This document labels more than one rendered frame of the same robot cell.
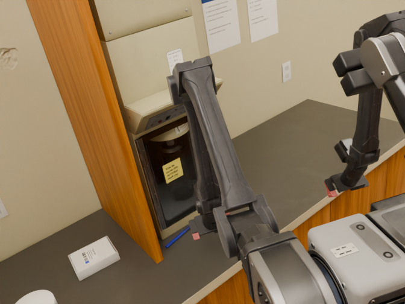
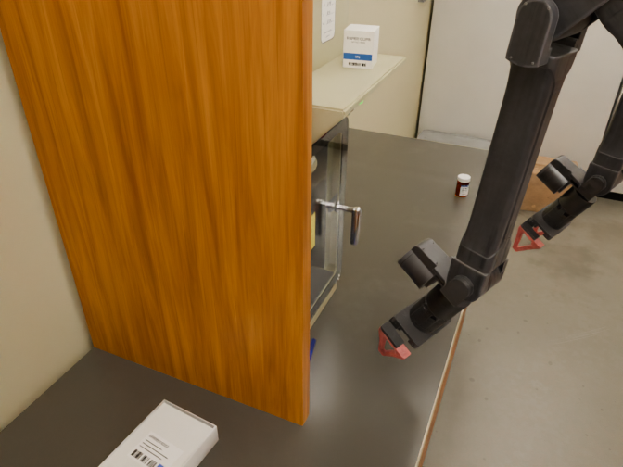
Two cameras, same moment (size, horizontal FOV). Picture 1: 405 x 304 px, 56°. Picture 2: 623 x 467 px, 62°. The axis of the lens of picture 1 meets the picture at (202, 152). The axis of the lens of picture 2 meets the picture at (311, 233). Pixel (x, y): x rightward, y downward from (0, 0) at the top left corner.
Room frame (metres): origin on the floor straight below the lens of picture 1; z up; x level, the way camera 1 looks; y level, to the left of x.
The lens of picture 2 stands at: (0.51, 0.57, 1.74)
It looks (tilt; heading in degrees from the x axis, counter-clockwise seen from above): 32 degrees down; 326
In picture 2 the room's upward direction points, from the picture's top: 1 degrees clockwise
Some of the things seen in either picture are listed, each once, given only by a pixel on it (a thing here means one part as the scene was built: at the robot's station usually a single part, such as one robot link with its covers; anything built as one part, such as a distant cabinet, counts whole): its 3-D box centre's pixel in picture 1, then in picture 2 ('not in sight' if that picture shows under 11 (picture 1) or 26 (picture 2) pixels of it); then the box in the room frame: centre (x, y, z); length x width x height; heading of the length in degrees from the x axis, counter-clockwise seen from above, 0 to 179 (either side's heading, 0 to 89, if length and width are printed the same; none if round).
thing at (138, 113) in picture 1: (178, 106); (344, 105); (1.18, 0.05, 1.46); 0.32 x 0.12 x 0.10; 122
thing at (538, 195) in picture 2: not in sight; (542, 183); (2.25, -2.51, 0.14); 0.41 x 0.33 x 0.29; 39
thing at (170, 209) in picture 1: (184, 169); (315, 235); (1.22, 0.08, 1.19); 0.30 x 0.01 x 0.40; 122
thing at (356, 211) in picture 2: not in sight; (348, 223); (1.25, -0.03, 1.17); 0.05 x 0.03 x 0.10; 32
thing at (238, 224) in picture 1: (246, 236); not in sight; (0.55, -0.05, 1.43); 0.10 x 0.05 x 0.09; 10
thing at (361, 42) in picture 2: not in sight; (361, 46); (1.22, -0.01, 1.54); 0.05 x 0.05 x 0.06; 40
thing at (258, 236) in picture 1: (264, 254); not in sight; (0.47, -0.07, 1.45); 0.09 x 0.08 x 0.12; 100
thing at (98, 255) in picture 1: (93, 257); (159, 453); (1.10, 0.47, 0.96); 0.16 x 0.12 x 0.04; 117
